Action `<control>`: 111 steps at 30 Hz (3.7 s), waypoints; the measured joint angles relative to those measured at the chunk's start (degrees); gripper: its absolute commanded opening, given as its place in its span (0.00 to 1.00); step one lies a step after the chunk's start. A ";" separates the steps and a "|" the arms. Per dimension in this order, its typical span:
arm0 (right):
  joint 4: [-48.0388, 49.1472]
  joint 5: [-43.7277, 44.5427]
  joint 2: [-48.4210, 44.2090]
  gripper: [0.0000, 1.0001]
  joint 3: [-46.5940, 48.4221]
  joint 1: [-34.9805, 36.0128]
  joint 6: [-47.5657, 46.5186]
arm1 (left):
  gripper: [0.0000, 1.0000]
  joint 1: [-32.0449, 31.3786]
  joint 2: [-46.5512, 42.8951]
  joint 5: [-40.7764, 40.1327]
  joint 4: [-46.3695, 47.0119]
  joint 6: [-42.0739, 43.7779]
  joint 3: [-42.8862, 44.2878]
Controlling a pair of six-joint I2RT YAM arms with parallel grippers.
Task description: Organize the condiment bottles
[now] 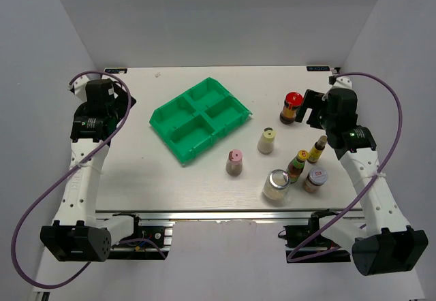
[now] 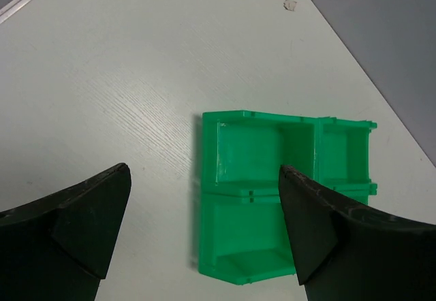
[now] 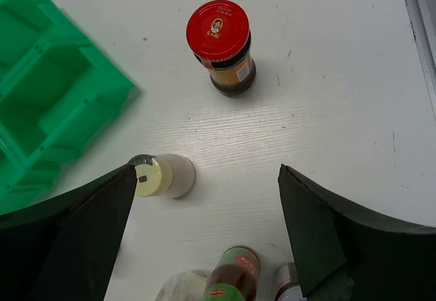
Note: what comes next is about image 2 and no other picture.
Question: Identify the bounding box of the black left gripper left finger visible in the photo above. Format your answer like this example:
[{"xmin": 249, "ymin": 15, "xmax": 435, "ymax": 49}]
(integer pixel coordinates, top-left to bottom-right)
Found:
[{"xmin": 1, "ymin": 163, "xmax": 131, "ymax": 300}]

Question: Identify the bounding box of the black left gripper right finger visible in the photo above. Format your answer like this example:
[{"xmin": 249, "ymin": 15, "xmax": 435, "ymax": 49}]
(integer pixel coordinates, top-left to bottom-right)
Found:
[{"xmin": 279, "ymin": 165, "xmax": 435, "ymax": 300}]

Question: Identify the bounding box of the green four-compartment plastic tray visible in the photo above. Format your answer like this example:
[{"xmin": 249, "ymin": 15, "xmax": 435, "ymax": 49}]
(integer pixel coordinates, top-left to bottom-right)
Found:
[{"xmin": 198, "ymin": 110, "xmax": 377, "ymax": 285}]

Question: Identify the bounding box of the small paper scrap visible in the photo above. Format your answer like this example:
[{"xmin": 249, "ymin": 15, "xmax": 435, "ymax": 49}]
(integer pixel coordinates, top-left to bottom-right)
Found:
[{"xmin": 283, "ymin": 0, "xmax": 297, "ymax": 12}]

